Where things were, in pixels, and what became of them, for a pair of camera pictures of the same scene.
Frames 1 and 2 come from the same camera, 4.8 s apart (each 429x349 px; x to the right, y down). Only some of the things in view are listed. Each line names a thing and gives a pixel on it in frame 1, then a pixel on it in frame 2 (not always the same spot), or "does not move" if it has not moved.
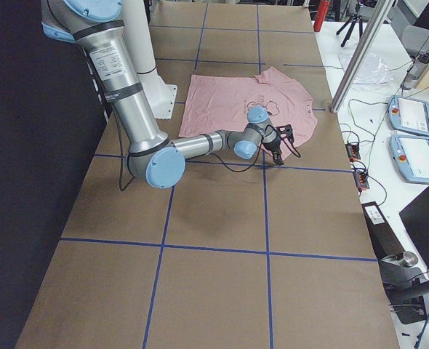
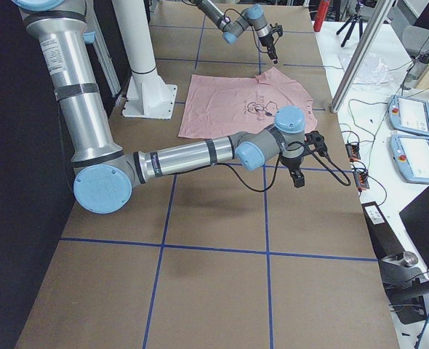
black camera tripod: x=356 y=16 does not move
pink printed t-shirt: x=221 y=103 does not move
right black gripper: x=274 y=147 to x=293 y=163
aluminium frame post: x=380 y=9 does not move
